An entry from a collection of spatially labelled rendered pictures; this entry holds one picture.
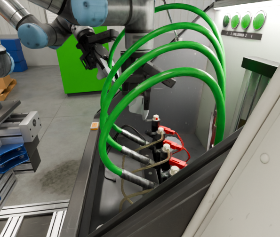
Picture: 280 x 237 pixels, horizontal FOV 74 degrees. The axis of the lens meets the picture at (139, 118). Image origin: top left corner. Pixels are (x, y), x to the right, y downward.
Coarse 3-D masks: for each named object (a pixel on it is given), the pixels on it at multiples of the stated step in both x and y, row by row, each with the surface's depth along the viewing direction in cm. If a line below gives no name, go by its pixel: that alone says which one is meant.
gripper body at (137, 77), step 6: (120, 54) 48; (132, 54) 47; (138, 54) 47; (144, 54) 47; (126, 60) 49; (132, 60) 50; (126, 66) 51; (138, 72) 51; (144, 72) 51; (132, 78) 50; (138, 78) 50; (144, 78) 51; (126, 84) 51; (132, 84) 51; (138, 84) 51; (126, 90) 52; (150, 90) 52
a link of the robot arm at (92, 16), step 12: (72, 0) 38; (84, 0) 35; (96, 0) 35; (108, 0) 37; (120, 0) 38; (72, 12) 39; (84, 12) 36; (96, 12) 36; (108, 12) 38; (120, 12) 39; (84, 24) 38; (96, 24) 39; (108, 24) 41; (120, 24) 42
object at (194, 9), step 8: (160, 8) 52; (168, 8) 51; (176, 8) 51; (184, 8) 50; (192, 8) 50; (200, 16) 50; (208, 16) 49; (208, 24) 50; (120, 32) 58; (216, 32) 50; (112, 48) 61; (112, 56) 63; (224, 56) 52; (120, 88) 67
